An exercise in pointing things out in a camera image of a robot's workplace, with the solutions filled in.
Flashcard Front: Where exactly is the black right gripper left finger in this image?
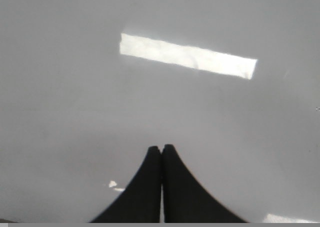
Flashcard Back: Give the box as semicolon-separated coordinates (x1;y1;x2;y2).
90;146;162;223

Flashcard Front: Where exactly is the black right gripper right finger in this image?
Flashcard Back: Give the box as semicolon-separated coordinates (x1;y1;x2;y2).
161;144;247;223

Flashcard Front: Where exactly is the white whiteboard with metal frame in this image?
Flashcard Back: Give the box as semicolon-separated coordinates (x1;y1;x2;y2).
0;0;320;223

